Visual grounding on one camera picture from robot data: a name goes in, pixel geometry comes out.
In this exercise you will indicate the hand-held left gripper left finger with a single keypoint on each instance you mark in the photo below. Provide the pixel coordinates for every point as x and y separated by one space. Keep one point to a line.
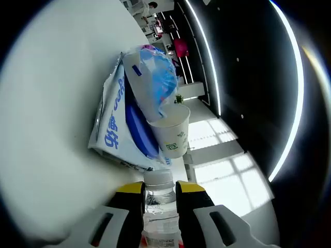
129 201

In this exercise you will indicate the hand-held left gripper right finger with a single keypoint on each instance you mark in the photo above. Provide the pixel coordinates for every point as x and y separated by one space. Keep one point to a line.
194 204

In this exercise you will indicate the clear water bottle item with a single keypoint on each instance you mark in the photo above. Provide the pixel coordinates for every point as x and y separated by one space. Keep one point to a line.
160 206

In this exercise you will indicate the white blue-print pouch item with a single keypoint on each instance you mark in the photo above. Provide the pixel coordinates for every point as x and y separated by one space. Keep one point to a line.
113 134

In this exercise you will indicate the white paper cup item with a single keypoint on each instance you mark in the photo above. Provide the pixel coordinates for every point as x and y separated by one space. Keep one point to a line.
173 137

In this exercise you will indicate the blue round disc item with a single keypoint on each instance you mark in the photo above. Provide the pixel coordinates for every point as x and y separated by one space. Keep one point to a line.
137 124

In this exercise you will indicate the blue tissue packet item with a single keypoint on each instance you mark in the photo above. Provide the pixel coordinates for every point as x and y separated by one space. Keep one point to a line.
155 82

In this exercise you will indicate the small window with blinds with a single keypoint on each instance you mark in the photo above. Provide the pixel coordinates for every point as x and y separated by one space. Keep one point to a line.
212 134

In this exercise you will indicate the potted green plant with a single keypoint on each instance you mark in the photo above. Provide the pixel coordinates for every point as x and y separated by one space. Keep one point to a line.
179 99

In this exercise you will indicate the red hanging screen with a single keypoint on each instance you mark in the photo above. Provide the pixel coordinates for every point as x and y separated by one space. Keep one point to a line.
181 47

